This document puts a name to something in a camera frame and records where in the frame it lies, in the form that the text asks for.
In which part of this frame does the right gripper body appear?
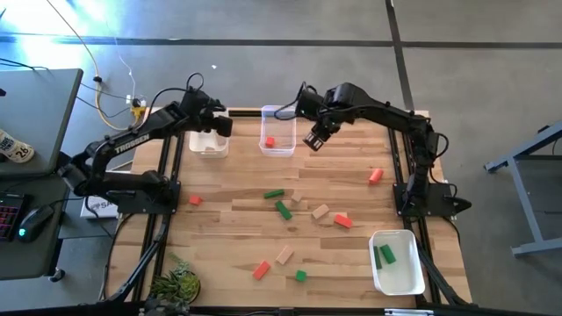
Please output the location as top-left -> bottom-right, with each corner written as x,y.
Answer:
319,99 -> 352,135

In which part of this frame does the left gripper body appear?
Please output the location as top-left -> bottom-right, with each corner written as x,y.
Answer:
187,89 -> 227,133

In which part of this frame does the red long block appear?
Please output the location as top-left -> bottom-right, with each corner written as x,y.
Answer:
251,260 -> 272,281

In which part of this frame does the clear plastic bin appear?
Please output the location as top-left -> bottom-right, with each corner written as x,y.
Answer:
258,104 -> 298,158

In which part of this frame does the white plastic bin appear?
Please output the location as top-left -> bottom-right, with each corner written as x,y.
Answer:
367,228 -> 427,297
188,109 -> 230,159

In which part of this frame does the white printed box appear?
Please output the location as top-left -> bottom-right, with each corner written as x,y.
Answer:
80,195 -> 119,219

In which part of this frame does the grey side table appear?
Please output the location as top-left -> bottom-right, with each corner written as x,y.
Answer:
0,68 -> 84,177

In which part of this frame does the potted green plant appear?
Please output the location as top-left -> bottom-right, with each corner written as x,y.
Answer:
148,252 -> 202,308

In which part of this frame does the white printed can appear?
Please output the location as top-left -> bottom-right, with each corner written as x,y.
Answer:
0,128 -> 35,164

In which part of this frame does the black computer mouse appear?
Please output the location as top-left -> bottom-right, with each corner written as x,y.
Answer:
16,204 -> 54,243

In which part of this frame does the backlit keyboard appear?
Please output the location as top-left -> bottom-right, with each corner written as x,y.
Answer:
0,192 -> 25,242

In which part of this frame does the dark desk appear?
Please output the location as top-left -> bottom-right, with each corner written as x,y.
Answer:
0,175 -> 71,282

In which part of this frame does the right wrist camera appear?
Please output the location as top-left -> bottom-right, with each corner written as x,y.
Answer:
296,90 -> 328,122

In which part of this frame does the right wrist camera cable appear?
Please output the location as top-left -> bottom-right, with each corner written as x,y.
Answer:
274,81 -> 318,122

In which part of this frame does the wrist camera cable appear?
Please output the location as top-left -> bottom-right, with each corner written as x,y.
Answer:
150,72 -> 205,116
274,81 -> 318,122

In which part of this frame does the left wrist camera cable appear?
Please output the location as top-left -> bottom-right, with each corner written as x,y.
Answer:
150,72 -> 205,116

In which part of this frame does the black frame side rail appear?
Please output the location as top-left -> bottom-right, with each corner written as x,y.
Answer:
99,107 -> 185,306
385,109 -> 473,307

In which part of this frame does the white cable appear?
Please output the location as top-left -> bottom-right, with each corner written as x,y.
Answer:
112,25 -> 137,104

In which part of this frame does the black floor cable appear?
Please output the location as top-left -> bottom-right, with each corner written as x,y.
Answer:
0,56 -> 49,74
76,81 -> 133,119

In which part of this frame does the yellow cable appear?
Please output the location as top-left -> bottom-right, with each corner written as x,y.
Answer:
46,0 -> 141,132

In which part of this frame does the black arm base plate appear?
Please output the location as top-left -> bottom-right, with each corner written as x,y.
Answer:
393,182 -> 473,219
103,179 -> 181,215

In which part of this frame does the silver metal bracket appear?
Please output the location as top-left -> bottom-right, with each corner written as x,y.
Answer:
384,308 -> 436,316

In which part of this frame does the blue-grey table frame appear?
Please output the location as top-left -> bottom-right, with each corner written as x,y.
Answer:
484,121 -> 562,258

